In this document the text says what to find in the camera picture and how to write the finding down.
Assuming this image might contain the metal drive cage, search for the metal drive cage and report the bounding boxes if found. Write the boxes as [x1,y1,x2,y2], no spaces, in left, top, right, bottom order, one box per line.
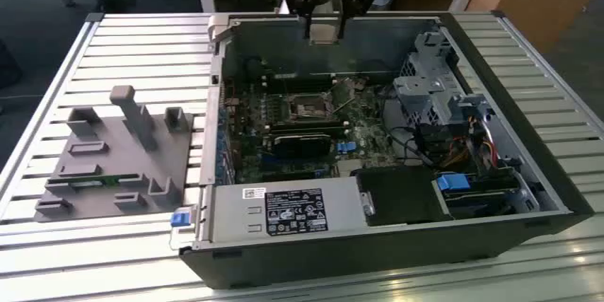
[392,31,496,127]

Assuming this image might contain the black plastic shroud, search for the black plastic shroud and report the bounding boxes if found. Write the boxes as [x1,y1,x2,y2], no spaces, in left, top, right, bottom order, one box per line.
[351,165,455,228]

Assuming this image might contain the black cable bundle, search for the black cable bundle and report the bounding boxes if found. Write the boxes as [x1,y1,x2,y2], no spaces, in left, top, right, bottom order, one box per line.
[383,123,453,170]

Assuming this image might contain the silver chipset heatsink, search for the silver chipset heatsink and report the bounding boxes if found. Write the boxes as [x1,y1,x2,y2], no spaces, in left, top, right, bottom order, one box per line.
[335,159,365,176]

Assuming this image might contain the silver square CPU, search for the silver square CPU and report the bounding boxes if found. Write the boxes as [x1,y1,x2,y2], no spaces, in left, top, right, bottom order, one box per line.
[309,24,343,46]

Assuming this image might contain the silver power supply unit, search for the silver power supply unit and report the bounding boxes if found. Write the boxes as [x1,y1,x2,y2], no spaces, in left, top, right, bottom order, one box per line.
[207,183,369,243]

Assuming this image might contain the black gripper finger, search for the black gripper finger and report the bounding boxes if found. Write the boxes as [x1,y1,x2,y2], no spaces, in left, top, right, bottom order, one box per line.
[277,0,327,40]
[336,0,375,40]

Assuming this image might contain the grey case latch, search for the grey case latch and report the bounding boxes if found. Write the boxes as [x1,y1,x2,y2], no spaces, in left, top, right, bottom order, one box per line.
[205,13,237,44]

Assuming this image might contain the blue case latch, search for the blue case latch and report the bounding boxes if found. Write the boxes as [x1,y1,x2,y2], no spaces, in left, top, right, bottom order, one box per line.
[169,211,193,228]

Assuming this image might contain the red yellow power wires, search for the red yellow power wires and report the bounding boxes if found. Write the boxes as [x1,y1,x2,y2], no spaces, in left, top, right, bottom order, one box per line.
[443,114,503,172]

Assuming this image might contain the blue disk carrier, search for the blue disk carrier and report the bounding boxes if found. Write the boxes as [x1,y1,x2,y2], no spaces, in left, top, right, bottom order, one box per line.
[435,171,473,195]

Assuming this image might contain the green RAM stick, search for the green RAM stick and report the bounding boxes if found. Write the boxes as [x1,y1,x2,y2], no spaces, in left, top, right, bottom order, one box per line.
[68,174,143,187]

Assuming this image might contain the CPU socket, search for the CPU socket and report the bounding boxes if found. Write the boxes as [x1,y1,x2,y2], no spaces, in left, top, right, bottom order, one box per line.
[285,92,339,121]

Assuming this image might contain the green motherboard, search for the green motherboard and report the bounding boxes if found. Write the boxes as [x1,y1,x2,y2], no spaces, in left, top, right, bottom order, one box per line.
[219,71,407,185]

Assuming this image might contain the metal socket locking lever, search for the metal socket locking lever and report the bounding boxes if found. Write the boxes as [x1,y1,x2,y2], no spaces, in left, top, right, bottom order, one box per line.
[332,93,364,115]

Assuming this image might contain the black graphics card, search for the black graphics card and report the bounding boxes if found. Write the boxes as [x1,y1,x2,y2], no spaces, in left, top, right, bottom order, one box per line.
[269,132,335,160]

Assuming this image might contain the grey parts rack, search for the grey parts rack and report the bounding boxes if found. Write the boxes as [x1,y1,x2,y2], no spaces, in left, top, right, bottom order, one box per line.
[35,84,197,223]

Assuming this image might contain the metal disk bay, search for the metal disk bay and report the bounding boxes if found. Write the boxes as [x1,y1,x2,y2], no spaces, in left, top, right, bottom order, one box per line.
[431,164,544,221]

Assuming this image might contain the black expansion slot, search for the black expansion slot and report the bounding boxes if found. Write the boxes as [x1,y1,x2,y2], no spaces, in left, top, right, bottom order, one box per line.
[260,168,329,181]

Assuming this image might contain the black open PC case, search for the black open PC case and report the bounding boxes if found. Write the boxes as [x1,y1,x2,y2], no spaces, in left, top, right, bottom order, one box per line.
[176,10,596,291]

